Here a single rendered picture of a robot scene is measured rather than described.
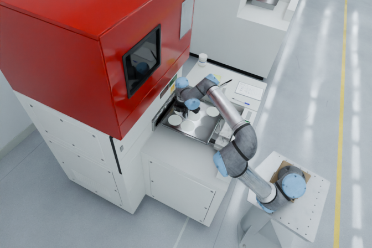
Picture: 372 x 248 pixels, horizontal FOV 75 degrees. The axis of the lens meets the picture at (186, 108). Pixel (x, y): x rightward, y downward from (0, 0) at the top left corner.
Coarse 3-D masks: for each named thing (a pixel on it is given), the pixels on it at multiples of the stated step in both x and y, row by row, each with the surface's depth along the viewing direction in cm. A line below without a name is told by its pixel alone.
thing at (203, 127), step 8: (200, 104) 186; (208, 104) 187; (200, 112) 181; (184, 120) 174; (200, 120) 176; (208, 120) 176; (216, 120) 177; (176, 128) 169; (200, 128) 171; (208, 128) 171; (200, 136) 166; (208, 136) 167
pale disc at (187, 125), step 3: (183, 123) 172; (186, 123) 173; (189, 123) 173; (192, 123) 173; (183, 126) 171; (186, 126) 171; (189, 126) 171; (192, 126) 171; (183, 129) 169; (186, 129) 169; (189, 129) 170; (192, 129) 170
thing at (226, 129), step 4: (224, 124) 177; (224, 128) 175; (228, 128) 175; (224, 132) 172; (228, 132) 173; (232, 132) 173; (220, 140) 168; (224, 140) 168; (216, 148) 164; (220, 148) 163
